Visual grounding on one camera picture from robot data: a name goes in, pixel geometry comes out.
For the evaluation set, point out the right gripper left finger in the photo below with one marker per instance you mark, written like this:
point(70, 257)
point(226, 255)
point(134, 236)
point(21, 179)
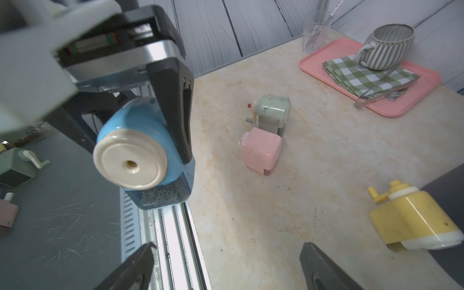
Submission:
point(134, 273)

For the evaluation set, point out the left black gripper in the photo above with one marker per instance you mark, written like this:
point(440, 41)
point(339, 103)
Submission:
point(129, 50)

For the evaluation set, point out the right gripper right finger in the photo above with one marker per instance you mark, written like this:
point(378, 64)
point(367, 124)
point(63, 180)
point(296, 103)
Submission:
point(322, 273)

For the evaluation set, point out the blue pencil sharpener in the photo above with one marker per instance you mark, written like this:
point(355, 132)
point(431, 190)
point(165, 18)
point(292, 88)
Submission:
point(135, 151)

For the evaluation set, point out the green white pencil sharpener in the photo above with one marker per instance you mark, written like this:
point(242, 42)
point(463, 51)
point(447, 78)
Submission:
point(269, 113)

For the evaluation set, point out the pink pencil sharpener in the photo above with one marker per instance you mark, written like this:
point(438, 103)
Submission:
point(260, 150)

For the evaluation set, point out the pink plastic tray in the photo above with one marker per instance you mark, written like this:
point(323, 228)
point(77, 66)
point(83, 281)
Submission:
point(428, 79)

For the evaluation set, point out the clear glass with stick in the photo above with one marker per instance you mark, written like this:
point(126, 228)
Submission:
point(316, 24)

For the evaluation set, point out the green checkered cloth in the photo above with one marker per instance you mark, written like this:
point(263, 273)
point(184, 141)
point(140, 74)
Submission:
point(363, 82)

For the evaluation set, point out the ribbed grey cup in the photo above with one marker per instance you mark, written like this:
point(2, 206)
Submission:
point(386, 47)

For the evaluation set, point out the aluminium mounting rail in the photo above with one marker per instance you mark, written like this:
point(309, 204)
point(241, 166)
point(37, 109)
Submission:
point(178, 261)

